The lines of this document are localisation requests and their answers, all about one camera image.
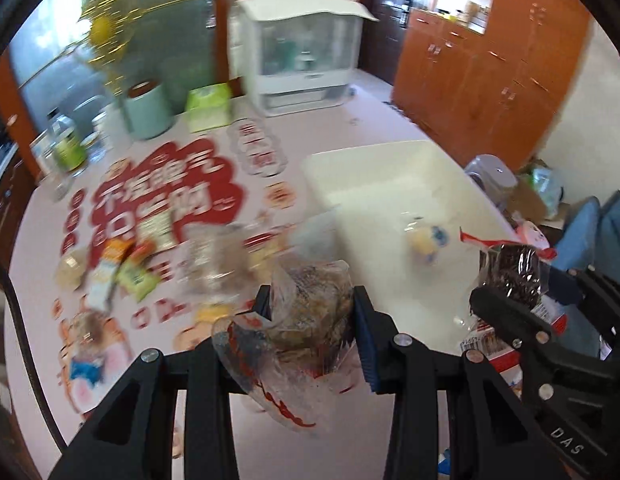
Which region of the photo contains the cardboard box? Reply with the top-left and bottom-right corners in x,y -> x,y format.
506,158 -> 569,224

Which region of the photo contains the green snack packet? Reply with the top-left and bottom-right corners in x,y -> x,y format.
116,238 -> 160,304

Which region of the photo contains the clear bag brown snack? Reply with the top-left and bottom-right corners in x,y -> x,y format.
212,260 -> 357,434

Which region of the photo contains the clear bottle green label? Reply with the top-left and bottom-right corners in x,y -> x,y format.
48,108 -> 88,174

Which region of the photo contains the wooden cabinet wall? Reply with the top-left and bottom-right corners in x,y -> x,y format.
391,0 -> 592,171

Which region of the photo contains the white plastic bin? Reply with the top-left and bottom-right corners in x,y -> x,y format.
302,140 -> 515,353

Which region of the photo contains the mint green canister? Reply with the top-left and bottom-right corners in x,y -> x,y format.
124,79 -> 173,141

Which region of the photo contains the pink plastic stool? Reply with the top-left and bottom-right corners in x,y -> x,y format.
515,220 -> 551,249

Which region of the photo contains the yellow blue snack packet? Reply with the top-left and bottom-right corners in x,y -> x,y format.
404,217 -> 450,263

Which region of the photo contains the clear bag brown bread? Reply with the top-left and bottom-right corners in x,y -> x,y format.
183,223 -> 252,307

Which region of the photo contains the green tissue pack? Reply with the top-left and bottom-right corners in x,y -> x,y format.
185,82 -> 232,133

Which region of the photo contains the round beige cracker pack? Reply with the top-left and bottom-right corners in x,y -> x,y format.
54,248 -> 88,292

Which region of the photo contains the dark chocolate snack bag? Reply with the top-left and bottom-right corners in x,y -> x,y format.
460,230 -> 556,310

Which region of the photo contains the grey plastic stool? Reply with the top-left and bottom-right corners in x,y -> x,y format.
464,154 -> 518,211

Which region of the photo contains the gold door ornament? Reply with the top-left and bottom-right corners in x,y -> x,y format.
80,0 -> 196,96

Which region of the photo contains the small yellow snack packet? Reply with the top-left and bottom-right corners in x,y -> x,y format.
194,304 -> 235,324

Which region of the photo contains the white countertop cabinet appliance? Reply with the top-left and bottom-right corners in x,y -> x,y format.
236,0 -> 376,117

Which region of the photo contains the pink printed table mat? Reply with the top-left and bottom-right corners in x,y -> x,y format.
8,88 -> 514,441

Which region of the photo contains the blue chair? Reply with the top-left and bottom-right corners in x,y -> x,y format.
553,190 -> 620,284

